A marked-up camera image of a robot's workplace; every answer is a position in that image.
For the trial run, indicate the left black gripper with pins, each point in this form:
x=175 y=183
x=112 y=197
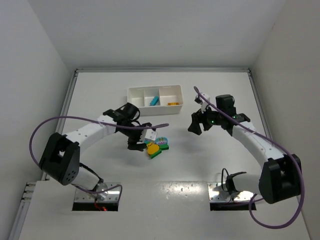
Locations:
x=135 y=136

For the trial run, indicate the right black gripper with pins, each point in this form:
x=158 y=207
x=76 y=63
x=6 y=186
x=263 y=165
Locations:
x=200 y=119

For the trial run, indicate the yellow round face lego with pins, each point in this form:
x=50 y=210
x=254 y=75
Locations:
x=152 y=148

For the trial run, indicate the yellow lego plate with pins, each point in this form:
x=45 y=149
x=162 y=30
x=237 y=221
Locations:
x=172 y=103

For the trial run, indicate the teal 2x4 lego brick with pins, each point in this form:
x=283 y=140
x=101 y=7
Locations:
x=155 y=101

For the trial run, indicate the green lego plate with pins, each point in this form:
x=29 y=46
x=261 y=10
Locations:
x=155 y=154

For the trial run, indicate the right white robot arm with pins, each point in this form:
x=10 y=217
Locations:
x=279 y=179

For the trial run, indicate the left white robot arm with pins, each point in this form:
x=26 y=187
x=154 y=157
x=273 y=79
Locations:
x=61 y=157

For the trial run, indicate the teal frog lily lego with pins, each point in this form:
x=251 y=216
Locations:
x=161 y=141

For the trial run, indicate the green curved lego brick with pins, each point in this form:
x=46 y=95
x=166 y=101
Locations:
x=164 y=147

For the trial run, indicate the white three-compartment tray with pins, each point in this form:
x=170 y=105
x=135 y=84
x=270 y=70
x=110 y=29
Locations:
x=141 y=97

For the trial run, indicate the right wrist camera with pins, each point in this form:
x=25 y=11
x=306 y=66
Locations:
x=202 y=99

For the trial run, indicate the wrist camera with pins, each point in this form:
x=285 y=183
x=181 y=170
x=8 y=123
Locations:
x=202 y=99
x=148 y=134

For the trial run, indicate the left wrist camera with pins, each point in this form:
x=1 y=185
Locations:
x=148 y=134

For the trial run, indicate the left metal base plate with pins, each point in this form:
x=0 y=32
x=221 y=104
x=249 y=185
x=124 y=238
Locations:
x=110 y=193

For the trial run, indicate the metal base plate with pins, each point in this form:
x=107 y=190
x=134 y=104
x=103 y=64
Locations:
x=217 y=195
x=110 y=193

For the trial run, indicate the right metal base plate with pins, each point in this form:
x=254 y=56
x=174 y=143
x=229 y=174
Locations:
x=217 y=195

